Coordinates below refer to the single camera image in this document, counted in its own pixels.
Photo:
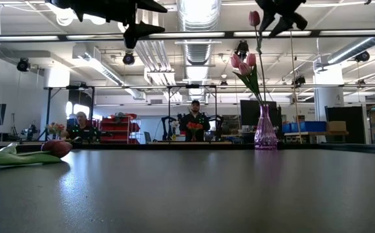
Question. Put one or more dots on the black hanging camera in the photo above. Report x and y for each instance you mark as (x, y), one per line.
(362, 56)
(128, 59)
(23, 64)
(299, 80)
(242, 48)

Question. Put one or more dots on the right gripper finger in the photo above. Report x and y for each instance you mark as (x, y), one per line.
(287, 22)
(268, 19)

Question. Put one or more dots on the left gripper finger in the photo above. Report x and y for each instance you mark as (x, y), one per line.
(139, 30)
(150, 6)

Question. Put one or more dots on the cardboard box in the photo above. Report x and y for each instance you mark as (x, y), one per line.
(336, 126)

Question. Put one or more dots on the black overhead frame bar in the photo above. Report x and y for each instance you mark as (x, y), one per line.
(229, 33)

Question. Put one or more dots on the mixed colour flower bunch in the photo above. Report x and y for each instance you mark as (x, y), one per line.
(55, 127)

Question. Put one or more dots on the red shelf cart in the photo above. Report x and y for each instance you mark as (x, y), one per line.
(119, 129)

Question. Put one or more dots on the pink ribbed glass vase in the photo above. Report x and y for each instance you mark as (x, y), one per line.
(265, 136)

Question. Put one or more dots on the orange flower bunch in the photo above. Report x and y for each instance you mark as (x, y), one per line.
(194, 126)

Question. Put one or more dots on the wooden side table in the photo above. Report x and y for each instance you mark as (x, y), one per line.
(317, 133)

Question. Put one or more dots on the large blue storage bin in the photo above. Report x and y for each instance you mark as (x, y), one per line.
(313, 126)

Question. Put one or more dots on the small blue storage bin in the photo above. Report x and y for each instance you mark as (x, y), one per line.
(291, 127)

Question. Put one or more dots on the black standing panel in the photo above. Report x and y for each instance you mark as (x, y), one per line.
(346, 124)

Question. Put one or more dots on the background black robot arm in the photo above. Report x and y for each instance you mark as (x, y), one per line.
(219, 124)
(166, 127)

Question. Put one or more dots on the pink tulip stem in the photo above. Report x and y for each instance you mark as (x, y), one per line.
(58, 148)

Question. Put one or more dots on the person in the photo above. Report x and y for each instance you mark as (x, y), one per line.
(82, 131)
(194, 119)

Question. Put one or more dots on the black table edge frame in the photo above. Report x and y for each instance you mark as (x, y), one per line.
(155, 146)

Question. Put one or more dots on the large black screen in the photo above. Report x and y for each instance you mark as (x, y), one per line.
(249, 113)

